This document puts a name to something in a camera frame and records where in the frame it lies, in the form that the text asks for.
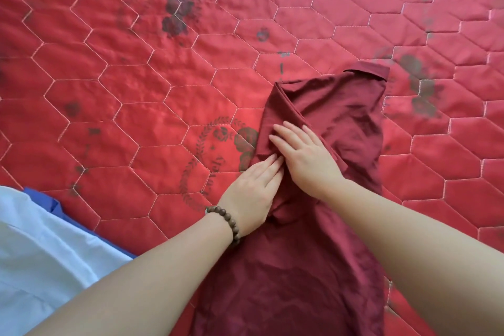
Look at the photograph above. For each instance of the light blue shirt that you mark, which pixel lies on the light blue shirt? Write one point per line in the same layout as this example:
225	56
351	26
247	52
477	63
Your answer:
39	261

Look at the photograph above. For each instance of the person's right forearm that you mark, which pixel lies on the person's right forearm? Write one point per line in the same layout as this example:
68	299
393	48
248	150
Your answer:
425	253

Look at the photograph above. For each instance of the person's left hand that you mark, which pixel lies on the person's left hand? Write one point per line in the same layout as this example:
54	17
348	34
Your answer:
252	194

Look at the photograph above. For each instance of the maroon shirt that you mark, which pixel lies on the maroon shirt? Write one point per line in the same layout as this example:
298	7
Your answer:
315	249

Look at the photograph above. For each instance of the red quilted mattress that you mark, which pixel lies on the red quilted mattress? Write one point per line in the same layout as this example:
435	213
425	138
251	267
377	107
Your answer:
118	72

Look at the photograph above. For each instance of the person's left forearm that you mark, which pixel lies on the person's left forearm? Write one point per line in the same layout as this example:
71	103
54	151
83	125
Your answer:
138	280

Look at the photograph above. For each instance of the dark blue shirt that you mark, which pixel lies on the dark blue shirt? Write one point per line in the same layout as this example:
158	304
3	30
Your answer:
59	209

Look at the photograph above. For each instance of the person's right hand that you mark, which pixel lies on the person's right hand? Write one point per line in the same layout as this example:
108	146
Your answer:
307	158

